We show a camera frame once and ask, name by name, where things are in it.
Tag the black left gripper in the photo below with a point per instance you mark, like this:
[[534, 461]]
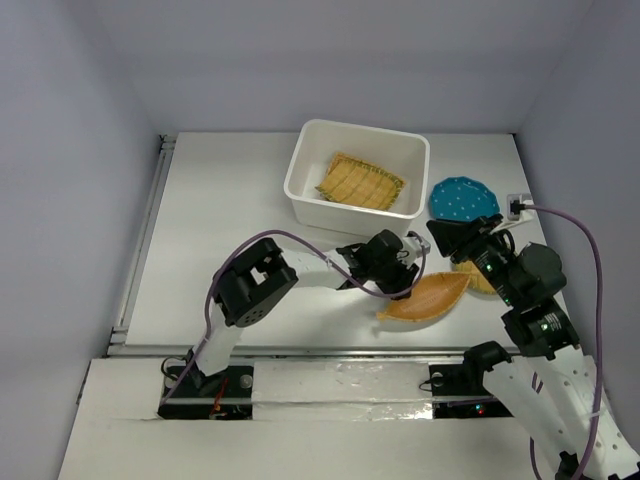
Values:
[[403, 276]]

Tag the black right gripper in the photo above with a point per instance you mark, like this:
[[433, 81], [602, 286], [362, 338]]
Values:
[[463, 236]]

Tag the blue polka dot plate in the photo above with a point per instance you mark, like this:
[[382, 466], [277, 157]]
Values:
[[462, 199]]

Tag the round green-rimmed bamboo plate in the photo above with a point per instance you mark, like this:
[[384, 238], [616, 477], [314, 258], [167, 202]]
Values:
[[477, 281]]

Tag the leaf-shaped woven bamboo plate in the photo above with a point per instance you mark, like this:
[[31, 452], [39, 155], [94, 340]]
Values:
[[433, 297]]

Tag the green-rimmed rectangular bamboo plate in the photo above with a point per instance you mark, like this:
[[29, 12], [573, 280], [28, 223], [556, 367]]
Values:
[[352, 181]]

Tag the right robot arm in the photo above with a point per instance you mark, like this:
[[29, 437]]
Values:
[[564, 409]]

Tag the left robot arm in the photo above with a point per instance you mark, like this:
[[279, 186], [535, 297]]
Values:
[[264, 269]]

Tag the white plastic bin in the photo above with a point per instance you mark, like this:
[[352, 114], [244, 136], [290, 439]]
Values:
[[405, 155]]

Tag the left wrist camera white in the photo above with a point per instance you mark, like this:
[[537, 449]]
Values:
[[415, 246]]

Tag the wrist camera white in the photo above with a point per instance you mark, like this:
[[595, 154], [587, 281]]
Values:
[[517, 212], [415, 246]]

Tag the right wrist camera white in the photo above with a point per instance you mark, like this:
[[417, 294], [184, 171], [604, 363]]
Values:
[[517, 212]]

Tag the aluminium frame rail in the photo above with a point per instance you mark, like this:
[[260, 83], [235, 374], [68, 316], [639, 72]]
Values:
[[119, 331]]

